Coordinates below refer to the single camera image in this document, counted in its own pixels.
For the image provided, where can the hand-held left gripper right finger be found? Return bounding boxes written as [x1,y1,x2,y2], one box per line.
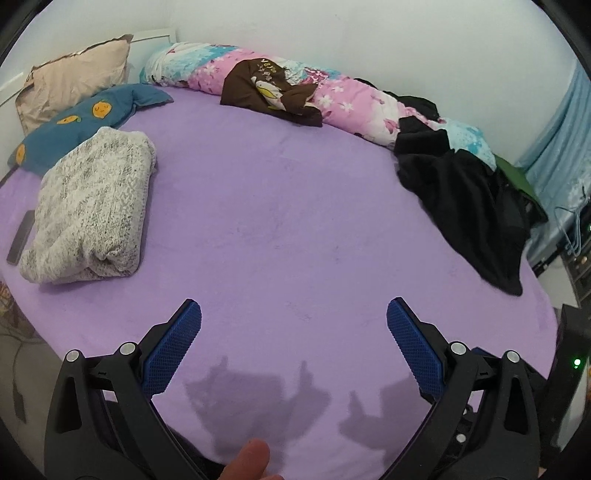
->
[379,298,544,480]

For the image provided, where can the black device with green light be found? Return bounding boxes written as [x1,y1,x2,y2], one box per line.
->
[547,305,591,450]

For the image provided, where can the black garment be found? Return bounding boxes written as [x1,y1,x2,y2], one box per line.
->
[392,90,532,296]

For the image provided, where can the green cloth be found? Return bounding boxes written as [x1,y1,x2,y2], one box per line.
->
[494,154,549,222]

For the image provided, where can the purple bed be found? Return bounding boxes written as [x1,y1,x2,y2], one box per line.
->
[0,88,559,480]

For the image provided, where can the pink and blue floral quilt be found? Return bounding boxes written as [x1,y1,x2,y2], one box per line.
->
[140,41,497,169]

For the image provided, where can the beige pillow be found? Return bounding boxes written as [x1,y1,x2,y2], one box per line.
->
[15,34,134,134]

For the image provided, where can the light blue curtain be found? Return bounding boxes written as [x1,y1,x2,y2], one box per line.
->
[515,60,591,268]

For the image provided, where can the brown printed garment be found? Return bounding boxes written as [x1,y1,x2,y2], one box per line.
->
[220,58,324,127]

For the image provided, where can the blue clothes hanger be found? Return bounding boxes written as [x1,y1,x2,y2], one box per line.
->
[551,198,583,257]

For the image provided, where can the black remote control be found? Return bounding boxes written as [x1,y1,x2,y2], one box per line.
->
[6,210,37,266]

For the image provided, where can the blue pillow with orange print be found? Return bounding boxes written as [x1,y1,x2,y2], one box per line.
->
[8,84,175,176]

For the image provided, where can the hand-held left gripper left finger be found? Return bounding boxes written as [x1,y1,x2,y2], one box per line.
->
[43,299,218,480]

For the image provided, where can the grey knitted sweater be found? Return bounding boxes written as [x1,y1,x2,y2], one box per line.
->
[18,127,158,284]

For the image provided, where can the person's left hand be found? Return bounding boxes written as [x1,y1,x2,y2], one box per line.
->
[219,438,271,480]

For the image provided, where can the white headboard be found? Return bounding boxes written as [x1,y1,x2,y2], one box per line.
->
[0,28,178,107]

